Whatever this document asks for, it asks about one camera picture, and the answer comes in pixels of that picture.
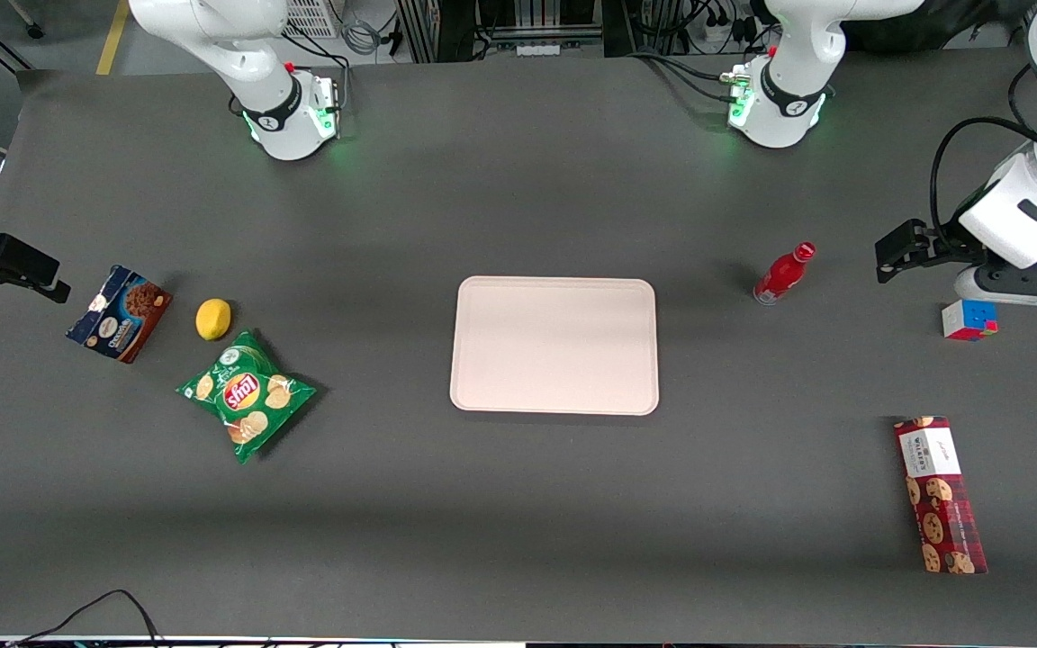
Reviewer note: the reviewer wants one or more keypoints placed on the red drink bottle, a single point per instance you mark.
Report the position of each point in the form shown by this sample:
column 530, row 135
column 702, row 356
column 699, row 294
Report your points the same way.
column 781, row 274

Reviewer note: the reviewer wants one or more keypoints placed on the yellow lemon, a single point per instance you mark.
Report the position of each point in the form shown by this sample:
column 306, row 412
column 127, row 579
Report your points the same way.
column 213, row 319

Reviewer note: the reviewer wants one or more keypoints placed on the metal equipment rack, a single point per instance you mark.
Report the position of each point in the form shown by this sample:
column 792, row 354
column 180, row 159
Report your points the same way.
column 419, row 27

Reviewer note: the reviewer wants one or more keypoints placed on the green chips bag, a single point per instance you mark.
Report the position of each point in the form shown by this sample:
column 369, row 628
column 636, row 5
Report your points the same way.
column 247, row 396

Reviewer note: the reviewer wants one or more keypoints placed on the red cookie box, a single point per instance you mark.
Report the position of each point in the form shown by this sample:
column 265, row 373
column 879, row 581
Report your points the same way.
column 937, row 504

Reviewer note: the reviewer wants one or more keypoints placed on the white power strip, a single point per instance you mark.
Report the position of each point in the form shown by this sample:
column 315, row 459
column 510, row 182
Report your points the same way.
column 541, row 49

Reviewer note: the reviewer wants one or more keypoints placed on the colourful puzzle cube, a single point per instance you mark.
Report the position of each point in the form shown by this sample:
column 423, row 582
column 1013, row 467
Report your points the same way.
column 969, row 322

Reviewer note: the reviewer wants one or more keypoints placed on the pale pink plastic tray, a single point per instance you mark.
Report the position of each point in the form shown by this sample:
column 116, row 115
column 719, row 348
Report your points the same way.
column 554, row 346

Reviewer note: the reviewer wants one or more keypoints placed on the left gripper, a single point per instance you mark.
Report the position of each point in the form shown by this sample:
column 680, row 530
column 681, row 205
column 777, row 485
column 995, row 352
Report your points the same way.
column 943, row 244

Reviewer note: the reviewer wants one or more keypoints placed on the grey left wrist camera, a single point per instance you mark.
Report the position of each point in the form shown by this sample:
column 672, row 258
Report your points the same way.
column 1023, row 281

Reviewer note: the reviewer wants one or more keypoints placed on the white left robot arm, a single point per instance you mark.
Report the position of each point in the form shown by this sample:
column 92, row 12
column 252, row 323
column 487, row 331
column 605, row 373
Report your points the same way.
column 789, row 99

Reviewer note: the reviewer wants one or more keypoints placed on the blue chocolate cookie box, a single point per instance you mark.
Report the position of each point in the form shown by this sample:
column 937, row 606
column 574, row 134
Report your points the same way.
column 121, row 315

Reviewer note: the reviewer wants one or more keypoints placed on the chair leg with caster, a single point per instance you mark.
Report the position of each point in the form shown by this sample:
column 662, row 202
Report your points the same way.
column 35, row 30

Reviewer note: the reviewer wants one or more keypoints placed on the white vented box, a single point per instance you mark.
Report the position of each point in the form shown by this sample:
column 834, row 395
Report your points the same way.
column 311, row 18

